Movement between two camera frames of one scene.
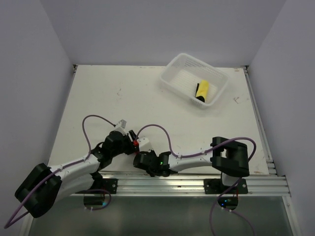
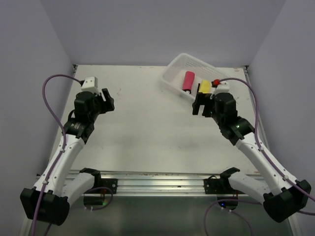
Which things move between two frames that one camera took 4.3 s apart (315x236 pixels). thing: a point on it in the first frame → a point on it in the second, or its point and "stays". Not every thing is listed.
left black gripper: x=132 y=147 → x=107 y=105
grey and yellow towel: x=202 y=90 stays
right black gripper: x=148 y=153 → x=203 y=99
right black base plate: x=215 y=186 stays
